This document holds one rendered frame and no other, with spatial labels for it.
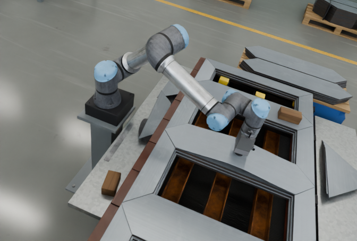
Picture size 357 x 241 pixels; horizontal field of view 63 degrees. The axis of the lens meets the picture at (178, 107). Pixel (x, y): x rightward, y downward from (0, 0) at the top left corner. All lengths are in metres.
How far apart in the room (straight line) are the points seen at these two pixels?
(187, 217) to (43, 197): 1.28
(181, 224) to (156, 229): 0.10
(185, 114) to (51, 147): 1.28
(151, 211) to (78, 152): 1.36
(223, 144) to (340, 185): 0.62
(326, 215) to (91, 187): 1.08
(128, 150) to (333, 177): 1.05
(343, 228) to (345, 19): 4.64
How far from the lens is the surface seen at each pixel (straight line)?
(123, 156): 1.52
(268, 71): 2.13
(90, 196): 1.40
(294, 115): 1.74
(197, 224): 1.18
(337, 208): 1.64
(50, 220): 2.14
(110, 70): 1.52
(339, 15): 5.83
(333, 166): 1.75
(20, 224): 2.17
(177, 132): 1.43
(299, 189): 1.45
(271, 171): 1.42
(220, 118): 1.11
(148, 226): 1.14
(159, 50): 1.19
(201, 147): 1.38
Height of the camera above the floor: 1.87
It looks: 40 degrees down
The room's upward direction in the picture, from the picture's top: 13 degrees clockwise
